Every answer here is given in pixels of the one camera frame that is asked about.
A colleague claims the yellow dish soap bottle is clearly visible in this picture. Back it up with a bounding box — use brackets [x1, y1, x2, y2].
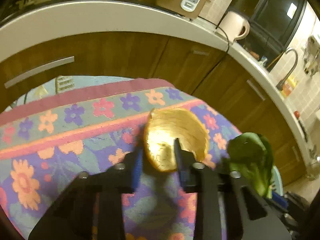
[281, 77, 297, 98]

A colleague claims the white electric kettle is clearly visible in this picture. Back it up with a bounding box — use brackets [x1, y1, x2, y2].
[215, 11, 250, 43]

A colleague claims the red tomato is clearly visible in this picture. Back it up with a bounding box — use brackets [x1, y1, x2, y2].
[294, 111, 300, 119]

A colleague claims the floral tablecloth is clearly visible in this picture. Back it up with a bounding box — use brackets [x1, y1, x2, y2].
[1, 78, 241, 239]

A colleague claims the light blue plastic basket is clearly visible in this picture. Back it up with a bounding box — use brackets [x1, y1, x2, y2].
[271, 166, 284, 196]

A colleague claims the green leafy vegetable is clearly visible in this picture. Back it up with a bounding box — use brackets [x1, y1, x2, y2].
[227, 132, 274, 197]

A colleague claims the dark window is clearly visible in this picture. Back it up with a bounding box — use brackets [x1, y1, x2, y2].
[228, 0, 306, 61]

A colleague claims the steel kitchen faucet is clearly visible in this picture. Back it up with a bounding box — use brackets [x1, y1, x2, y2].
[276, 47, 299, 91]

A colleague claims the black power cord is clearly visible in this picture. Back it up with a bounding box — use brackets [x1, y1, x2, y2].
[197, 16, 230, 54]

